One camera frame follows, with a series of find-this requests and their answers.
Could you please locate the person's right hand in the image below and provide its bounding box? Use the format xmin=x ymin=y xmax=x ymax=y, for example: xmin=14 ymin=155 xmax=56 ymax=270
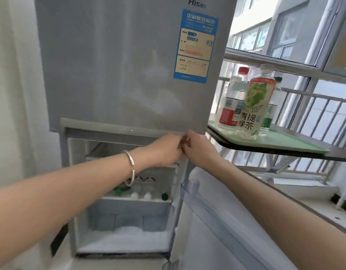
xmin=181 ymin=130 xmax=222 ymax=170

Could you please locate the person's left hand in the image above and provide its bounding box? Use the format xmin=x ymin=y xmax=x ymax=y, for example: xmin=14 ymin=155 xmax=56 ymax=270
xmin=146 ymin=133 xmax=188 ymax=168

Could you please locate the water bottle red cap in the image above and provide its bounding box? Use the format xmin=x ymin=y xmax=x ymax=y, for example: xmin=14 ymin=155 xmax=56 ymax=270
xmin=217 ymin=66 xmax=250 ymax=131

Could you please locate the green grape tea bottle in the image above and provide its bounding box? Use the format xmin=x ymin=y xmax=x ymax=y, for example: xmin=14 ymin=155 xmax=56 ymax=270
xmin=235 ymin=64 xmax=276 ymax=140

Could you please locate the green tray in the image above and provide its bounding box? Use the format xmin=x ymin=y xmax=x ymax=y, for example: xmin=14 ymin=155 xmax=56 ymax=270
xmin=206 ymin=120 xmax=331 ymax=155

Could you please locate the grey refrigerator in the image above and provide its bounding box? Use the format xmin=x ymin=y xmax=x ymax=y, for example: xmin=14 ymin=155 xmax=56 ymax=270
xmin=33 ymin=0 xmax=300 ymax=270

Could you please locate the person's right forearm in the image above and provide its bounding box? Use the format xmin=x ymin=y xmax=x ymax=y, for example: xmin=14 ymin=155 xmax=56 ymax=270
xmin=205 ymin=159 xmax=346 ymax=270

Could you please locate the person's left forearm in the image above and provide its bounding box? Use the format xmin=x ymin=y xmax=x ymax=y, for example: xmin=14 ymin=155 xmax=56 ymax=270
xmin=0 ymin=147 xmax=152 ymax=270

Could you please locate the blue label sticker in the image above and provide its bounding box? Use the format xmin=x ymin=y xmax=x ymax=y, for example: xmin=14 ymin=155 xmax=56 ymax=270
xmin=173 ymin=9 xmax=219 ymax=84

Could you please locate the metal balcony railing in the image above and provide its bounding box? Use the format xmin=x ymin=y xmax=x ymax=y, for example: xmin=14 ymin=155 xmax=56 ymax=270
xmin=218 ymin=47 xmax=346 ymax=177

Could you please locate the dark brown folding table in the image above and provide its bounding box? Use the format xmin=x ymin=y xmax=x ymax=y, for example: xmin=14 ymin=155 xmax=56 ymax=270
xmin=205 ymin=123 xmax=346 ymax=183

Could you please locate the silver bracelet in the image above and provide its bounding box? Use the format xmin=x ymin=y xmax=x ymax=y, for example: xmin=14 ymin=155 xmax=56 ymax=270
xmin=122 ymin=150 xmax=135 ymax=186

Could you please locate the white balcony window frame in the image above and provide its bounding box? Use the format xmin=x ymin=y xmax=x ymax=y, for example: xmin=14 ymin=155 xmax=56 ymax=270
xmin=226 ymin=0 xmax=346 ymax=79

